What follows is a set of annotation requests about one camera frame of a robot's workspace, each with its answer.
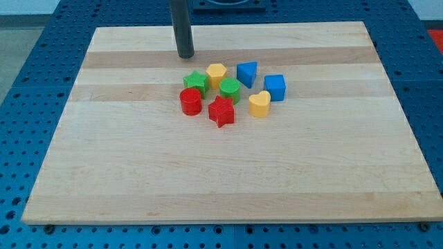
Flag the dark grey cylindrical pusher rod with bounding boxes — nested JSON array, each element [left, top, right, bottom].
[[168, 0, 195, 59]]

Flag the light wooden board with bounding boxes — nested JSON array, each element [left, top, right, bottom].
[[21, 21, 442, 225]]

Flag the red cylinder block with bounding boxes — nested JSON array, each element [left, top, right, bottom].
[[179, 88, 202, 116]]

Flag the blue cube block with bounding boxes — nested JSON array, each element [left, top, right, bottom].
[[263, 75, 286, 102]]

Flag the green cylinder block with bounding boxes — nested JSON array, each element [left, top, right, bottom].
[[219, 77, 240, 104]]

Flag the green star block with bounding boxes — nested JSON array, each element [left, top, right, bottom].
[[183, 71, 209, 99]]

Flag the yellow hexagon block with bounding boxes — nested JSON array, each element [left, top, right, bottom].
[[206, 64, 228, 89]]

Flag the red star block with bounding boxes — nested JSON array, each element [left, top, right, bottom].
[[208, 95, 235, 128]]

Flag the blue triangle block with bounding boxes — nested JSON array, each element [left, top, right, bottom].
[[236, 62, 258, 89]]

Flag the yellow heart block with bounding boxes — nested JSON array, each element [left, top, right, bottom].
[[248, 91, 271, 118]]

